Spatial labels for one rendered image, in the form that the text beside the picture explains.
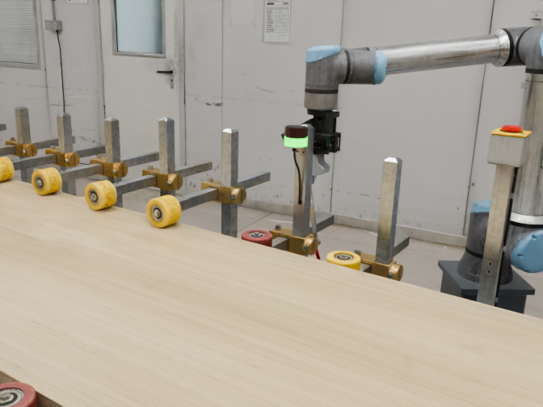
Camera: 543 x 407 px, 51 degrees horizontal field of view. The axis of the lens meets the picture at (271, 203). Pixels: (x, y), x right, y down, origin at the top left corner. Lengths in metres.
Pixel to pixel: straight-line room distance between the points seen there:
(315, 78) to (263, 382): 0.88
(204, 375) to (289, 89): 3.68
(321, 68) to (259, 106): 3.07
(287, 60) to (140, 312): 3.52
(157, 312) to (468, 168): 3.26
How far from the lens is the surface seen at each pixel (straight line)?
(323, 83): 1.54
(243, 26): 4.64
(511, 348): 1.10
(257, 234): 1.48
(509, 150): 1.32
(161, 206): 1.53
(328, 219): 1.80
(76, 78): 5.77
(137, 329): 1.06
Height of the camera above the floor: 1.41
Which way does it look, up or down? 17 degrees down
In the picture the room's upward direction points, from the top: 2 degrees clockwise
